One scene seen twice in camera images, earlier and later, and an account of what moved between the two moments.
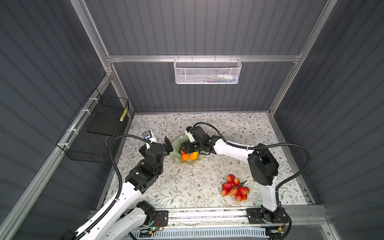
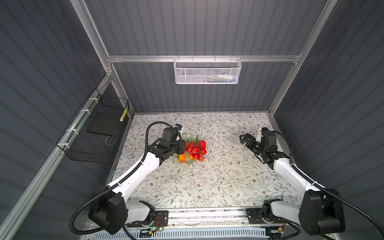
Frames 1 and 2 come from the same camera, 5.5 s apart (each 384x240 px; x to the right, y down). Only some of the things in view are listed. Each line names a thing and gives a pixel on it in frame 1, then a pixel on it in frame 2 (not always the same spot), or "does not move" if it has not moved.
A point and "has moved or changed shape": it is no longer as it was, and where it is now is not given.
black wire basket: x=88 y=138 does not move
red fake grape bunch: x=233 y=187 has moved or changed shape
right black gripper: x=187 y=147 to x=249 y=145
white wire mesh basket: x=205 y=71 does not move
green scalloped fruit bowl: x=176 y=155 does not move
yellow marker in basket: x=122 y=116 does not move
